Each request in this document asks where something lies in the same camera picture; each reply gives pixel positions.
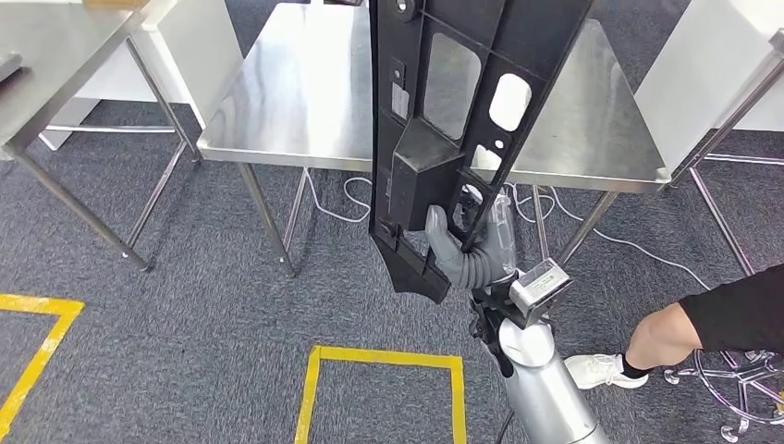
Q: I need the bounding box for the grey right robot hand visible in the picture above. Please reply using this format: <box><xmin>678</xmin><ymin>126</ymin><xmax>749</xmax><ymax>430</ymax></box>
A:
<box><xmin>423</xmin><ymin>184</ymin><xmax>520</xmax><ymax>290</ymax></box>

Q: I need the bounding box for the black plastic plate bracket part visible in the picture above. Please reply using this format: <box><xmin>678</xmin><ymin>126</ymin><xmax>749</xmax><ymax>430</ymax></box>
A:
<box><xmin>367</xmin><ymin>0</ymin><xmax>594</xmax><ymax>306</ymax></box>

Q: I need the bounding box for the stainless steel workbench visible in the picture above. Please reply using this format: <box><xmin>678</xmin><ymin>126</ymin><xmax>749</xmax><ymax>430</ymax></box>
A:
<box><xmin>197</xmin><ymin>1</ymin><xmax>673</xmax><ymax>278</ymax></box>

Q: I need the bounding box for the person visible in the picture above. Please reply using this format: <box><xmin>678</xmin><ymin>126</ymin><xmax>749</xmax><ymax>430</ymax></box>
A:
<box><xmin>563</xmin><ymin>263</ymin><xmax>784</xmax><ymax>391</ymax></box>

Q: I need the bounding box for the white partition panel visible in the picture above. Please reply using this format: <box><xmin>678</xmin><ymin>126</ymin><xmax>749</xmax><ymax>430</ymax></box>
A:
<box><xmin>633</xmin><ymin>0</ymin><xmax>784</xmax><ymax>179</ymax></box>
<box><xmin>36</xmin><ymin>0</ymin><xmax>244</xmax><ymax>152</ymax></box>

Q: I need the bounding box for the chrome swivel stool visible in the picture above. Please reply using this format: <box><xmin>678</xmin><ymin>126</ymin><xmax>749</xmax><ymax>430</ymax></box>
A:
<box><xmin>664</xmin><ymin>349</ymin><xmax>784</xmax><ymax>444</ymax></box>

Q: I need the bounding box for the grey metal tray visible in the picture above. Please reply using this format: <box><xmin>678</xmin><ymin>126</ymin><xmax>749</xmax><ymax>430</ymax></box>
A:
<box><xmin>0</xmin><ymin>52</ymin><xmax>24</xmax><ymax>82</ymax></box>

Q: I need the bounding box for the black camera bracket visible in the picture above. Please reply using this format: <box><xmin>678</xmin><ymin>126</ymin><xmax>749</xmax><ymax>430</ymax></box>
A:
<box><xmin>470</xmin><ymin>284</ymin><xmax>528</xmax><ymax>378</ymax></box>

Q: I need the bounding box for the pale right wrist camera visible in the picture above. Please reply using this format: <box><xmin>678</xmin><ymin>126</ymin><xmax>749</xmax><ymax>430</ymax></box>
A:
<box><xmin>509</xmin><ymin>257</ymin><xmax>574</xmax><ymax>320</ymax></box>

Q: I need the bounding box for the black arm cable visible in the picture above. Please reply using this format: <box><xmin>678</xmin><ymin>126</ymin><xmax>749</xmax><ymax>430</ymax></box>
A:
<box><xmin>493</xmin><ymin>409</ymin><xmax>517</xmax><ymax>444</ymax></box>

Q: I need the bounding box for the white floor cable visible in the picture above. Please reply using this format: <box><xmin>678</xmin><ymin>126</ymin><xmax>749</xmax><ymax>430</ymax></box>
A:
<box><xmin>302</xmin><ymin>168</ymin><xmax>712</xmax><ymax>292</ymax></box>

